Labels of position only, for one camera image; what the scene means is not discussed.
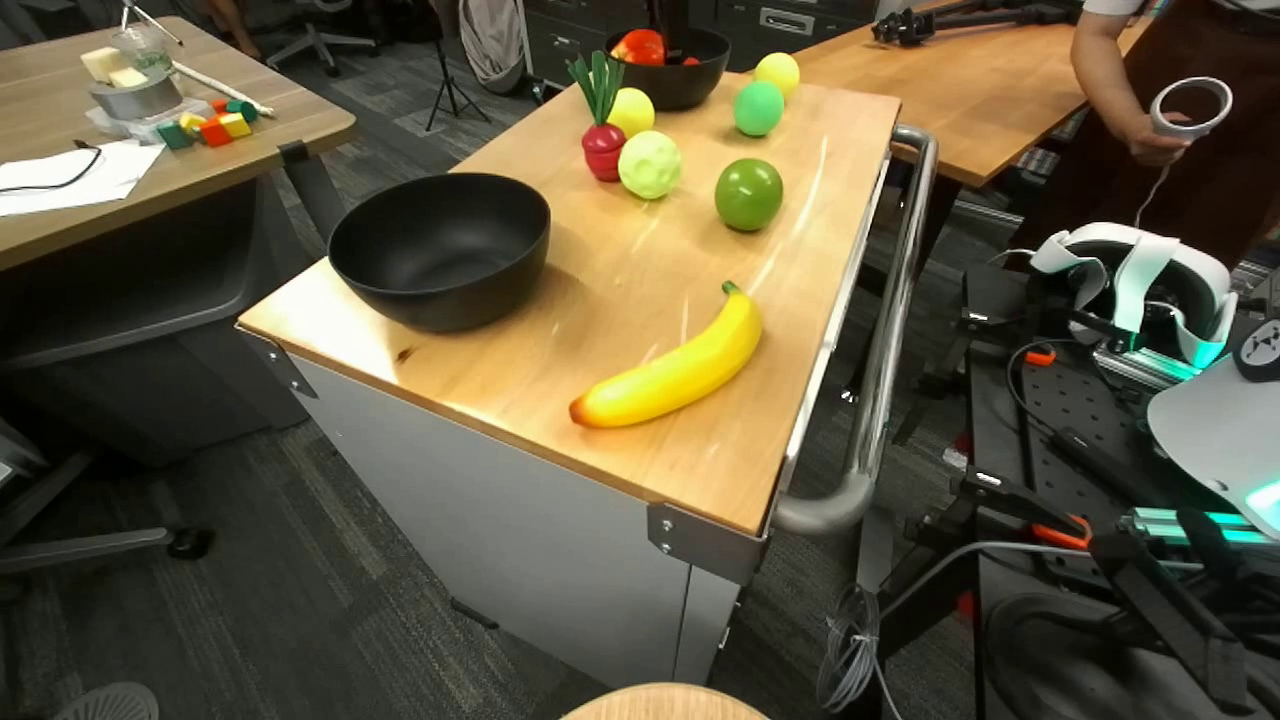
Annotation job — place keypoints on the yellow toy lemon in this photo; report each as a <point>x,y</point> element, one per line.
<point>630,109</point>

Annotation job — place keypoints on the green toy ball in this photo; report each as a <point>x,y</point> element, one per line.
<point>759,109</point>

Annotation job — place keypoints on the light green dimpled ball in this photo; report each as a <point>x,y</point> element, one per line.
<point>651,166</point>

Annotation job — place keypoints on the red toy radish green leaves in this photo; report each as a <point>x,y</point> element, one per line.
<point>604,151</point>

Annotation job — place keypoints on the green toy apple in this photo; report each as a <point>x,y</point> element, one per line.
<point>748,193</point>

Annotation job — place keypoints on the yellow toy banana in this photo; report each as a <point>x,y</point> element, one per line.
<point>667,375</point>

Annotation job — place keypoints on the person forearm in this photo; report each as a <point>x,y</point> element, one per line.
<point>1103,64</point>

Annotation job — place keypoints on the person hand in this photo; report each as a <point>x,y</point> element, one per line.
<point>1149,141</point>

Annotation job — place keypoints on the large black bowl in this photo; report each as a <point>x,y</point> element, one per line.
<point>683,89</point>

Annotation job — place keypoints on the grey hanging cloth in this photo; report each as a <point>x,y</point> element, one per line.
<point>493,42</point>

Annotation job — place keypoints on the black floor tripod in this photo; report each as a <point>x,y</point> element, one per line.
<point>444,64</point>

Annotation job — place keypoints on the black device on table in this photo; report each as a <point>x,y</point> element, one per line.
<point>960,20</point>

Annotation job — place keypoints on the wooden side table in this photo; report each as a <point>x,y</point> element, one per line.
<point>985,95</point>

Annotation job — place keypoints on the small black bowl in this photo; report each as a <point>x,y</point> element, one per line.
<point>443,255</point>

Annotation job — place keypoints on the office chair wheeled base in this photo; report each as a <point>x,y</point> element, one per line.
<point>312,42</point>

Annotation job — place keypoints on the thin white stick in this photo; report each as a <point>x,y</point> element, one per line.
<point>226,89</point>

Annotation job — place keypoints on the colourful toy blocks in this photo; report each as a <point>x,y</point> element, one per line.
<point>213,125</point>

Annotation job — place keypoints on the orange black clamp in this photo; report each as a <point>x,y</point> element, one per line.
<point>1043,357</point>
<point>1060,538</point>

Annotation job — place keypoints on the white VR headset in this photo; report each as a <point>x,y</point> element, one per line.
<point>1133,284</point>

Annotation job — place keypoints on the wooden butcher block table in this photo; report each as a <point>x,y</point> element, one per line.
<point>533,560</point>

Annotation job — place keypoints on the black perforated breadboard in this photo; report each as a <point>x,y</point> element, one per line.
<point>1066,442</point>

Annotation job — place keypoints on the white paper sheets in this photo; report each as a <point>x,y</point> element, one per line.
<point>81,173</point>

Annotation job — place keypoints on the wooden office table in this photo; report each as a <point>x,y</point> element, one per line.
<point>41,95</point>

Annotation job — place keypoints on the grey curved shell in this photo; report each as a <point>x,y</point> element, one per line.
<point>1214,442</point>

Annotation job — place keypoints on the round wooden stool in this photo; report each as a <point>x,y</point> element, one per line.
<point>667,706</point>

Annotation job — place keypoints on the black stand tubes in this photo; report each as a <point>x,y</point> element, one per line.
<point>1173,613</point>

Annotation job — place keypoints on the black mesh office chair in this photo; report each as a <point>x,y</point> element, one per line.
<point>92,547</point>

